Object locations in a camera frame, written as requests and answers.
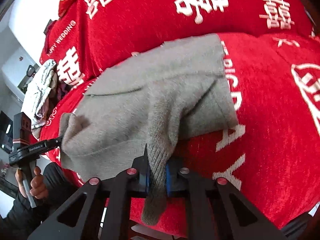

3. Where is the person's left hand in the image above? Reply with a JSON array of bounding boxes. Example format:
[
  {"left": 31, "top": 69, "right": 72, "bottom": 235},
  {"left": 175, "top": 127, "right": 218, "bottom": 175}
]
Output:
[{"left": 14, "top": 166, "right": 49, "bottom": 200}]

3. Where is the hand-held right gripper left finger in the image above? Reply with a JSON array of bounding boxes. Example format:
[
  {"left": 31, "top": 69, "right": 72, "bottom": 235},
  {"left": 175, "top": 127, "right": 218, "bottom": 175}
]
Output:
[{"left": 27, "top": 143, "right": 151, "bottom": 240}]

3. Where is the grey knit sweater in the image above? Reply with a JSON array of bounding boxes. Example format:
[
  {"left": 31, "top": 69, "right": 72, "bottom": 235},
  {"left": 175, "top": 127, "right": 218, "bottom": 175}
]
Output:
[{"left": 59, "top": 34, "right": 239, "bottom": 227}]

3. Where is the dark plaid cloth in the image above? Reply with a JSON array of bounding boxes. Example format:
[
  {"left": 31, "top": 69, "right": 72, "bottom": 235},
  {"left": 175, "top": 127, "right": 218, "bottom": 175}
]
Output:
[{"left": 47, "top": 79, "right": 73, "bottom": 113}]

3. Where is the red printed sofa cover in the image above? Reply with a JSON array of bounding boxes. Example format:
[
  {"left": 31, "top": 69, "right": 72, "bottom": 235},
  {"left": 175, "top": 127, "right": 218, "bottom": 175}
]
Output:
[{"left": 39, "top": 0, "right": 320, "bottom": 238}]

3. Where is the dark screen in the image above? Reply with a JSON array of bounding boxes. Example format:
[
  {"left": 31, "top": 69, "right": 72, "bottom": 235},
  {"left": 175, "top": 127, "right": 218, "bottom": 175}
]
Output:
[{"left": 0, "top": 110, "right": 14, "bottom": 153}]

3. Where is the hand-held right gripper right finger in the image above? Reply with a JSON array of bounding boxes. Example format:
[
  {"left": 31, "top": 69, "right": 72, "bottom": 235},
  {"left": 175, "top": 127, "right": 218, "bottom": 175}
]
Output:
[{"left": 164, "top": 159, "right": 288, "bottom": 240}]

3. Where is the white grey crumpled cloth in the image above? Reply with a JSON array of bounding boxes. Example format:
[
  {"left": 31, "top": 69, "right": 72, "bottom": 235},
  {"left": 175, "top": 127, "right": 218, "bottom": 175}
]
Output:
[{"left": 24, "top": 59, "right": 58, "bottom": 129}]

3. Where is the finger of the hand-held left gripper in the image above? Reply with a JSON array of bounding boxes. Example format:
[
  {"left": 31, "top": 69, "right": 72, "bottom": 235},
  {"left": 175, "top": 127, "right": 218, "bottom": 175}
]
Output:
[{"left": 46, "top": 136, "right": 64, "bottom": 153}]

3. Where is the person's left forearm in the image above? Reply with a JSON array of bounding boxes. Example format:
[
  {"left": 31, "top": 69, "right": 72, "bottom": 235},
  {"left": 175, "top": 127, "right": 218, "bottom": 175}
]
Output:
[{"left": 0, "top": 162, "right": 85, "bottom": 240}]

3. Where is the small black device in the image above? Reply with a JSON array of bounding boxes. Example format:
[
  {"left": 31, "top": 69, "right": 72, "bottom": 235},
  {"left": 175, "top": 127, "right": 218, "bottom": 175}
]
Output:
[{"left": 26, "top": 64, "right": 37, "bottom": 78}]

